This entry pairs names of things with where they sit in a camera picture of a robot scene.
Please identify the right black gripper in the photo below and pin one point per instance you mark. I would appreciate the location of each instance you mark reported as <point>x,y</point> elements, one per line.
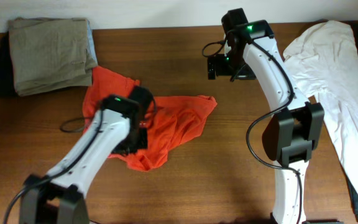
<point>246,71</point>

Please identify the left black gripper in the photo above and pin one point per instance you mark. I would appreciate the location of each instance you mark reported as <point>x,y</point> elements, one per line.
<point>125,152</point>

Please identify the orange t-shirt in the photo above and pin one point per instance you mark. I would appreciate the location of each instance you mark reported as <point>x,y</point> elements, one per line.
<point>175,121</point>

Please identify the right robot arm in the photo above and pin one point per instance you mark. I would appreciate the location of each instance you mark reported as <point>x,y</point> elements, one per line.
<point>284,138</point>

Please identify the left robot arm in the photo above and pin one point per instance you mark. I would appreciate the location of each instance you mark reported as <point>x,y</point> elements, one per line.
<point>59,196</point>

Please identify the white shirt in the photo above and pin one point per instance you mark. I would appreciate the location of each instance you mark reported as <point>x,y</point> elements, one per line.
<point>323,62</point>

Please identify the folded light blue garment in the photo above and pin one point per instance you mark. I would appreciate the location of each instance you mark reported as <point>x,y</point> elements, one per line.
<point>90,49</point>

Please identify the folded olive green garment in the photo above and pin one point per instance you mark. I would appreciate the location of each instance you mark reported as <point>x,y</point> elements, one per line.
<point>48,54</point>

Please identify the folded black garment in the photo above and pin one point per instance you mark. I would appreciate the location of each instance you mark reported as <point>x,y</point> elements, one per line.
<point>7,89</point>

